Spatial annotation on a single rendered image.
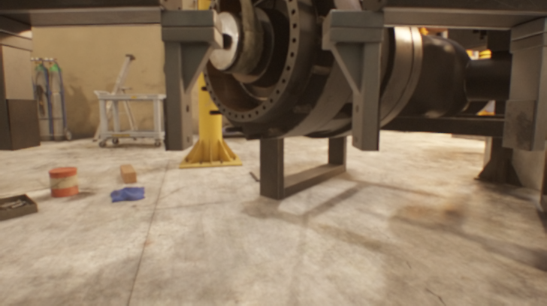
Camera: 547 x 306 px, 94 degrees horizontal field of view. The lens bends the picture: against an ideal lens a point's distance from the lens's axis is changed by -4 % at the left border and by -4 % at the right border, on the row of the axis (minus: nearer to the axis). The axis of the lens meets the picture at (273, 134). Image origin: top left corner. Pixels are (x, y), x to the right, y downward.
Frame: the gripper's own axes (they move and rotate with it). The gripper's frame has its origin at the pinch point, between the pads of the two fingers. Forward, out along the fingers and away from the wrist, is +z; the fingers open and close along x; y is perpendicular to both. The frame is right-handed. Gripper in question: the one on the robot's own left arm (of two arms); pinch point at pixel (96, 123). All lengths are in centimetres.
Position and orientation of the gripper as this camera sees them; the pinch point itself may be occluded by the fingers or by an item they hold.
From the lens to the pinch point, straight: 25.4
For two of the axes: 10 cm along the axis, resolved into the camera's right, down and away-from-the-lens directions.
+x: -10.0, 0.0, -0.1
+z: 0.0, 9.9, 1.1
